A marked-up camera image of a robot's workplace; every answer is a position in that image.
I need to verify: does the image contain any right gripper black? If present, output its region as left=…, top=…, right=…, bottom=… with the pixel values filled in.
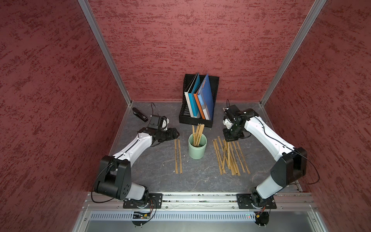
left=223, top=122, right=244, bottom=141

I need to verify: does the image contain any green metal cup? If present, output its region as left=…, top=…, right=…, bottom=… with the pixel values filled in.
left=188, top=134, right=207, bottom=160

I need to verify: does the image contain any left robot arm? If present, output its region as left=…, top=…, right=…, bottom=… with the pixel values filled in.
left=93, top=116, right=179, bottom=208

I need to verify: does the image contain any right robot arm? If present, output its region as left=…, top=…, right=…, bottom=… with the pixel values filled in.
left=223, top=105, right=307, bottom=208

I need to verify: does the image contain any black mesh file holder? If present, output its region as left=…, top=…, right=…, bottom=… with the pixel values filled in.
left=179, top=74, right=219, bottom=128

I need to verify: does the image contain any teal book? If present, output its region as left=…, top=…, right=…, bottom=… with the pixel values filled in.
left=193, top=74, right=201, bottom=118

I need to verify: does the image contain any orange book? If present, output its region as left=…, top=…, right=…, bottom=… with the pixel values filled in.
left=194, top=86, right=205, bottom=119

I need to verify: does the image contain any black stapler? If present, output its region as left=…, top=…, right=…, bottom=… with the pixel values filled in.
left=132, top=107, right=148, bottom=122

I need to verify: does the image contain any blue folder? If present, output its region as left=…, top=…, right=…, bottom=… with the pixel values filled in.
left=200, top=74, right=214, bottom=120

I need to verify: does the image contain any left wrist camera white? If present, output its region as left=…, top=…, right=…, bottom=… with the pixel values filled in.
left=160, top=116, right=169, bottom=131

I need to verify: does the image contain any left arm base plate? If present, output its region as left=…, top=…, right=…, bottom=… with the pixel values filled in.
left=123, top=193, right=163, bottom=209

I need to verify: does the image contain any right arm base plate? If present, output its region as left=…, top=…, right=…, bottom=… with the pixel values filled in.
left=236, top=193, right=277, bottom=210

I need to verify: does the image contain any aluminium front rail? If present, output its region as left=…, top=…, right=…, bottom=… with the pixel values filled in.
left=82, top=192, right=319, bottom=212

